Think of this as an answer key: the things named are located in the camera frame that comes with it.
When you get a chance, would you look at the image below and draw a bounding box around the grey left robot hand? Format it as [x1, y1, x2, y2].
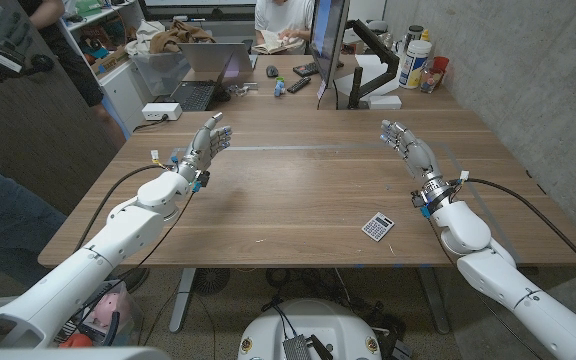
[176, 112, 233, 184]

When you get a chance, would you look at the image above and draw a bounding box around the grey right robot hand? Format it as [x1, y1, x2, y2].
[380, 118, 458, 206]

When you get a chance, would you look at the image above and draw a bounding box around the white pocket calculator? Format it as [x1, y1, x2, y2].
[361, 211, 396, 243]

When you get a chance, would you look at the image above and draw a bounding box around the black open laptop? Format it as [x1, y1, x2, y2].
[167, 49, 237, 112]

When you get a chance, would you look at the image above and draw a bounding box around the white power strip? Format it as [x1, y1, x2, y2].
[141, 102, 184, 122]

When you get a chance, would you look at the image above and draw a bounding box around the small white box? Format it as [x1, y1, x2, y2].
[367, 94, 403, 111]

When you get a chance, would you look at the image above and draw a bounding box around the clear glass jar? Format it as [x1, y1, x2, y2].
[420, 67, 444, 95]

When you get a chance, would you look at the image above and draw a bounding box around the person in black shorts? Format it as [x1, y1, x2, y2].
[17, 0, 128, 151]

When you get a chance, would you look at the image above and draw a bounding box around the white wipes canister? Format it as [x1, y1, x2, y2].
[398, 39, 434, 90]

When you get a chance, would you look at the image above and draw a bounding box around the silver open laptop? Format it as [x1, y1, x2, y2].
[177, 42, 259, 74]

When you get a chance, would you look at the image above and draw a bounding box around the red cup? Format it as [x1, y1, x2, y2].
[431, 55, 451, 76]

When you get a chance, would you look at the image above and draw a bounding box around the white cabinet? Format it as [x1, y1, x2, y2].
[95, 57, 144, 134]

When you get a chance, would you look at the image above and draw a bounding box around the white paper sheet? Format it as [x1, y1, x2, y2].
[335, 53, 402, 99]

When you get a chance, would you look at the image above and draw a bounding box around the black remote control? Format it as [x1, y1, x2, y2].
[286, 75, 313, 95]

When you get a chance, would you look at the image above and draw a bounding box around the brown cloth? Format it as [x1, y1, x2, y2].
[148, 18, 217, 55]

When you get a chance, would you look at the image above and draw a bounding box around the brown cardboard box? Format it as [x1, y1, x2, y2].
[90, 45, 132, 76]

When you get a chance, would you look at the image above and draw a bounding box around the open book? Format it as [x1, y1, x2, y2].
[252, 29, 304, 55]

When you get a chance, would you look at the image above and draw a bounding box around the white cloth bag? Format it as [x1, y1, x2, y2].
[125, 19, 167, 56]

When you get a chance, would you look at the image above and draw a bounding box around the black keyboard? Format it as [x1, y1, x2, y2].
[292, 60, 345, 78]

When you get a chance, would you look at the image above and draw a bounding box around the black round floor fan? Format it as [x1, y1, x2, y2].
[191, 268, 232, 296]

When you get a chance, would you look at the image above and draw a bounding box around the grey metal table leg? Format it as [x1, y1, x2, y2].
[417, 264, 452, 335]
[168, 267, 197, 334]

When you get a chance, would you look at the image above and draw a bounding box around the black computer monitor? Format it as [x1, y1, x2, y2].
[309, 0, 352, 90]

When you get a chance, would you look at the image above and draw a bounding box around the person in white t-shirt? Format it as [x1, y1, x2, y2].
[253, 0, 317, 55]

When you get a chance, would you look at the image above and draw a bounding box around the pink piggy bank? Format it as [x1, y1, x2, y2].
[92, 292, 132, 329]

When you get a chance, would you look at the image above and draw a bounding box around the operator in dark jeans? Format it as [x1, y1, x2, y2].
[0, 144, 150, 301]

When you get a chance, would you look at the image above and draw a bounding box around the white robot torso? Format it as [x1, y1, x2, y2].
[237, 298, 383, 360]

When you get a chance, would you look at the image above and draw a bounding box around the orange object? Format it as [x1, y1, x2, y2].
[57, 333, 94, 350]

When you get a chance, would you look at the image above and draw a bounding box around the black door handle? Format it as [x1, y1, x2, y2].
[16, 53, 55, 77]

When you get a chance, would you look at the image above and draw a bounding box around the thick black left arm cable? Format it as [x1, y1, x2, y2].
[72, 163, 174, 254]

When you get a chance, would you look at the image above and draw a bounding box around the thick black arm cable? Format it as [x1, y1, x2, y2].
[455, 176, 576, 286]
[72, 163, 174, 254]

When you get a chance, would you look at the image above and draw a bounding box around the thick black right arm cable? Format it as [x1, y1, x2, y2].
[455, 176, 576, 286]

